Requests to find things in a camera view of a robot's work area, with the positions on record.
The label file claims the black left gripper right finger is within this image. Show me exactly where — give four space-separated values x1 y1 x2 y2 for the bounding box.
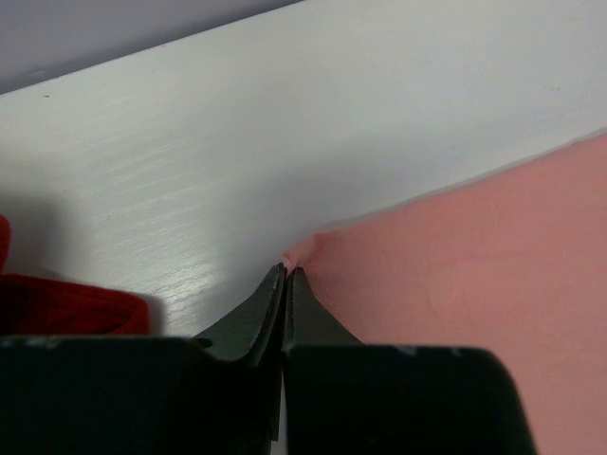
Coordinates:
284 268 365 454

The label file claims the red folded t shirt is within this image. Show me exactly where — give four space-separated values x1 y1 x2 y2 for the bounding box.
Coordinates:
0 212 152 338

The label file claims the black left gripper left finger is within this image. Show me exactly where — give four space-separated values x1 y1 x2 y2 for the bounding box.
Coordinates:
189 264 286 441

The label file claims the pink t shirt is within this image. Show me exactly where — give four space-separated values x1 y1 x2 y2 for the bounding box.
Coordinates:
283 136 606 454

